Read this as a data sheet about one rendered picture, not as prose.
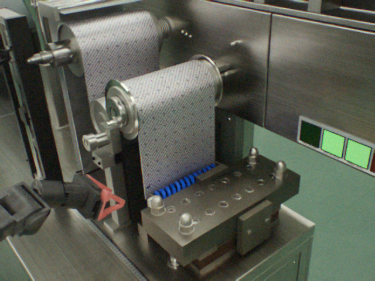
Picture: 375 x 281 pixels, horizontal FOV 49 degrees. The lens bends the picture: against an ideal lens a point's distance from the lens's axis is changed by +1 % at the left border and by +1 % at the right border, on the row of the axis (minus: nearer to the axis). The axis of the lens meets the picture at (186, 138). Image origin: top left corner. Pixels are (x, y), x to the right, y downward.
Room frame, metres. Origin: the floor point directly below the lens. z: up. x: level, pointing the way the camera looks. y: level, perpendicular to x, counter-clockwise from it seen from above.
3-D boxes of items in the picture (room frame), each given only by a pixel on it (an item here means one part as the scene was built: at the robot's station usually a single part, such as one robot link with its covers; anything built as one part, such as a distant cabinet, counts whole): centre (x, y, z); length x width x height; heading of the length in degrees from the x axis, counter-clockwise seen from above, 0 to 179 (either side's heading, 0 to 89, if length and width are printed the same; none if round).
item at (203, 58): (1.04, -0.05, 1.25); 0.15 x 0.01 x 0.15; 38
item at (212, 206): (0.84, -0.09, 1.00); 0.40 x 0.16 x 0.06; 128
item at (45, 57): (1.03, 0.37, 1.33); 0.06 x 0.03 x 0.03; 128
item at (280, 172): (0.90, -0.24, 1.05); 0.04 x 0.04 x 0.04
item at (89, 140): (0.86, 0.23, 1.18); 0.04 x 0.02 x 0.04; 38
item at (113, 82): (0.88, 0.15, 1.25); 0.15 x 0.01 x 0.15; 38
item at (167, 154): (0.91, 0.02, 1.11); 0.23 x 0.01 x 0.18; 128
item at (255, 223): (0.78, -0.16, 0.96); 0.10 x 0.03 x 0.11; 128
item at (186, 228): (0.71, 0.01, 1.05); 0.04 x 0.04 x 0.04
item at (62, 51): (1.07, 0.32, 1.33); 0.06 x 0.06 x 0.06; 38
